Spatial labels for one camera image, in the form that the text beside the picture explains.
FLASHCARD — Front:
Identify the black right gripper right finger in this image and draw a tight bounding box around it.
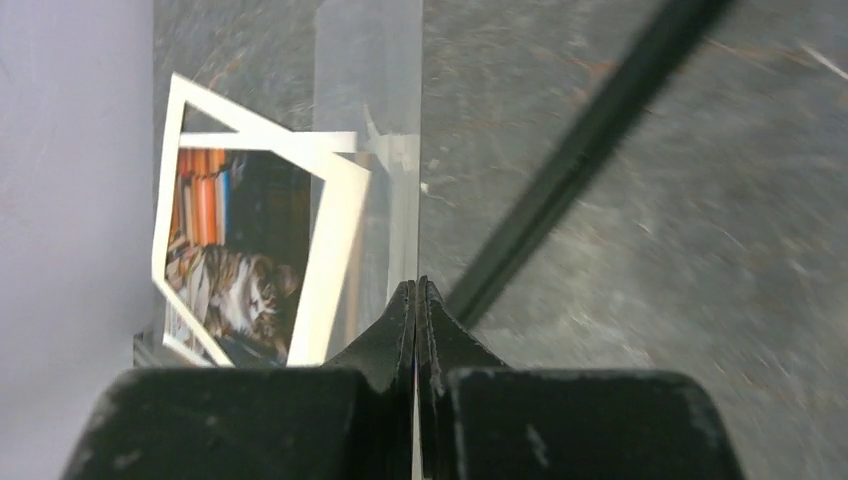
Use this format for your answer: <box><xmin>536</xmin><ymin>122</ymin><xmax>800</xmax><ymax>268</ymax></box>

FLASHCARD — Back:
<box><xmin>415</xmin><ymin>279</ymin><xmax>744</xmax><ymax>479</ymax></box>

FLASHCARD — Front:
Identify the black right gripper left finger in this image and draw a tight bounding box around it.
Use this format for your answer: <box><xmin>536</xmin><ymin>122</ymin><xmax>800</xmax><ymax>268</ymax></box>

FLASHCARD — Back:
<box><xmin>63</xmin><ymin>281</ymin><xmax>415</xmax><ymax>479</ymax></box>

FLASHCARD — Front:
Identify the white mat board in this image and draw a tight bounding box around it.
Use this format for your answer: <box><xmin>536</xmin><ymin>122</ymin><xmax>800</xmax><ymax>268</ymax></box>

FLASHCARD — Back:
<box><xmin>151</xmin><ymin>74</ymin><xmax>370</xmax><ymax>367</ymax></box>

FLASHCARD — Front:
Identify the clear acrylic sheet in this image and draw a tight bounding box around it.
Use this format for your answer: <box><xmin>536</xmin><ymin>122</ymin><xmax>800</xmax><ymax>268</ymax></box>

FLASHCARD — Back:
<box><xmin>313</xmin><ymin>0</ymin><xmax>424</xmax><ymax>356</ymax></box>

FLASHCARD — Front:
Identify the black picture frame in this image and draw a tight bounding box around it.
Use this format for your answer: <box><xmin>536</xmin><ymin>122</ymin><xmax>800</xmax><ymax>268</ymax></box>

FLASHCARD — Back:
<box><xmin>446</xmin><ymin>0</ymin><xmax>730</xmax><ymax>327</ymax></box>

